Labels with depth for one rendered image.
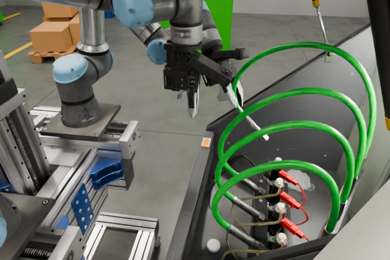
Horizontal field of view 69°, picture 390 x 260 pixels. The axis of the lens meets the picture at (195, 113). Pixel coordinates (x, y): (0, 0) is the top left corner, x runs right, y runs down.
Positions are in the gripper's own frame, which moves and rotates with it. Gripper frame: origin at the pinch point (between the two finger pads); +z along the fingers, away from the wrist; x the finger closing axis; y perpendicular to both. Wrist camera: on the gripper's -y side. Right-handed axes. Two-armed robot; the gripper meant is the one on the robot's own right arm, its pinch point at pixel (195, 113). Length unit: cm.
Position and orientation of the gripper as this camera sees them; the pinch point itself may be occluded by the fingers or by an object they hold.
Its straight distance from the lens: 77.5
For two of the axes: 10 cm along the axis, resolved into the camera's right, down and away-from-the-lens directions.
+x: -2.1, 5.3, -8.2
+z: 0.0, 8.4, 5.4
